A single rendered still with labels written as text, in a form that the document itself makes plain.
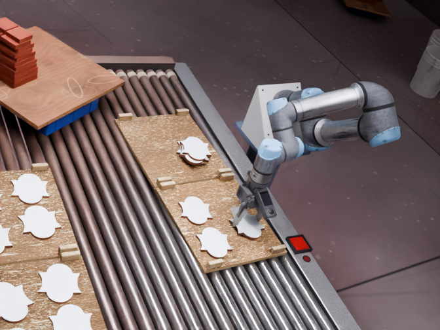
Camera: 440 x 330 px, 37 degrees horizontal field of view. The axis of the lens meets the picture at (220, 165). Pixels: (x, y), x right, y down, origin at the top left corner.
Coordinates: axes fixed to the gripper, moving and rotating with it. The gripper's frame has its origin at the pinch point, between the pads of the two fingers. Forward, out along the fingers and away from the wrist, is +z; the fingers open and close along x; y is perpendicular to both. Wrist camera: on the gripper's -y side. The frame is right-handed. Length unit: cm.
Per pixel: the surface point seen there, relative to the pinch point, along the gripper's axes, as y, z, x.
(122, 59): 108, -6, 6
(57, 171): 43, 1, 57
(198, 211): 10.0, -0.2, 15.4
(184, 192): 21.4, 0.3, 15.3
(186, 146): 40.9, -5.5, 6.3
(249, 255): -12.5, 2.2, 6.0
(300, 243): -11.8, 2.9, -17.8
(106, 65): 106, -5, 15
